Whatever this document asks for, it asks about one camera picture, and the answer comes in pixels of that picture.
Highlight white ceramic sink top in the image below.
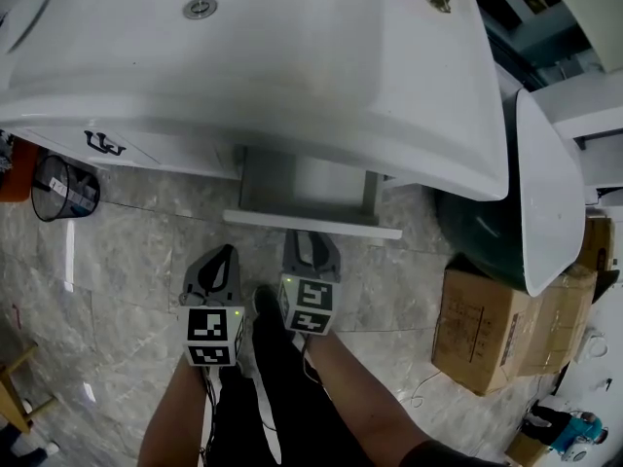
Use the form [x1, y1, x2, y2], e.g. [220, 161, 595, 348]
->
[0, 0, 510, 201]

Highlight right hand-held gripper cable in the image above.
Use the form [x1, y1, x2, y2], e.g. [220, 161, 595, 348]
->
[290, 331, 325, 388]

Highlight wooden stool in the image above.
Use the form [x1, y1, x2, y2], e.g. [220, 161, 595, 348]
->
[0, 341, 55, 435]

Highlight person's leg in black trousers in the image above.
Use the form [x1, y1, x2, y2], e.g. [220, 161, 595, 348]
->
[206, 304, 385, 467]

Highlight hand-held gripper cable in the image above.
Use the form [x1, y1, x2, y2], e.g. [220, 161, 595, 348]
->
[290, 331, 325, 388]
[197, 365, 223, 467]

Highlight person's right forearm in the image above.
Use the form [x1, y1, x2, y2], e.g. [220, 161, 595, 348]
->
[304, 331, 507, 467]

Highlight thin white cable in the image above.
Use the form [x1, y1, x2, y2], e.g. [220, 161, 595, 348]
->
[397, 360, 442, 408]

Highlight orange sofa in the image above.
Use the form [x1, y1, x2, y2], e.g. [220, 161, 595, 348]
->
[0, 138, 40, 203]

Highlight left hand-held gripper cable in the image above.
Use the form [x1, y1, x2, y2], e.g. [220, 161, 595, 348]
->
[197, 365, 223, 467]

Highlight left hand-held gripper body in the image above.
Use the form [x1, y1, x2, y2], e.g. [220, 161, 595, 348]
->
[176, 287, 247, 370]

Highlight chrome sink drain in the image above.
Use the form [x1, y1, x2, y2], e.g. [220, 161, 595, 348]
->
[182, 0, 219, 20]

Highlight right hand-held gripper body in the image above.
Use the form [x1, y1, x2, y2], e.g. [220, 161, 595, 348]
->
[276, 269, 342, 337]

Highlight large cardboard box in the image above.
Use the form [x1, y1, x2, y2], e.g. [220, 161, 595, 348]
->
[431, 255, 554, 397]

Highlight black mesh waste basket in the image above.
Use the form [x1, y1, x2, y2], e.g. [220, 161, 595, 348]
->
[30, 153, 102, 223]

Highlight person's black shoe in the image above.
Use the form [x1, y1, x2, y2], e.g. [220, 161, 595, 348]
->
[252, 284, 283, 330]

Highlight green and white bathtub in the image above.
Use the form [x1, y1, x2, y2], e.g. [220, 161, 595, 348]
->
[435, 88, 588, 297]

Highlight person's left forearm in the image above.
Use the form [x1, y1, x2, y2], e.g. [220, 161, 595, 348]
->
[137, 357, 220, 467]

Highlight white vanity cabinet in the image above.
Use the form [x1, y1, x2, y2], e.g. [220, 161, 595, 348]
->
[9, 124, 410, 189]

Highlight striped throw with grey fringe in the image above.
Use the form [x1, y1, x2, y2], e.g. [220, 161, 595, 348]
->
[0, 131, 14, 174]

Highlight small cardboard box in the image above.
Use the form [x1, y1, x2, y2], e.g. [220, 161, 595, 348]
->
[504, 430, 554, 467]

